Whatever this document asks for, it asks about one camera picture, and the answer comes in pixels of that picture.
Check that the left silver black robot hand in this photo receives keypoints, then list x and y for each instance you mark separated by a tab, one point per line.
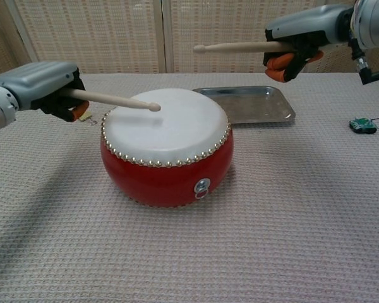
38	82

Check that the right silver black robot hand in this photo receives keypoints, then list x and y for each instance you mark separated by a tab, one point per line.
306	26

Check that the wooden drumstick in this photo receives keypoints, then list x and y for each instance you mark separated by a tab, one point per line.
233	47
120	100

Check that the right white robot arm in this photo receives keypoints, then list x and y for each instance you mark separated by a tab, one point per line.
374	25

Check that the stainless steel tray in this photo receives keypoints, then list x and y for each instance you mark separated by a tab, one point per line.
259	107

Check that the red drum with white skin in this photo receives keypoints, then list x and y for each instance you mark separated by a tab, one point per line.
164	142

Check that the yellow binder clip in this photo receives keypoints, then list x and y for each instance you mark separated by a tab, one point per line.
89	117

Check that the woven bamboo folding screen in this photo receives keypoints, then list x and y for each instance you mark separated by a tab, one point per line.
129	34

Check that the small green toy tank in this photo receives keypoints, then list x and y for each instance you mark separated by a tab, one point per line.
364	125

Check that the beige woven tablecloth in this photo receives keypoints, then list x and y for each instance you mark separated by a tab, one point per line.
82	236

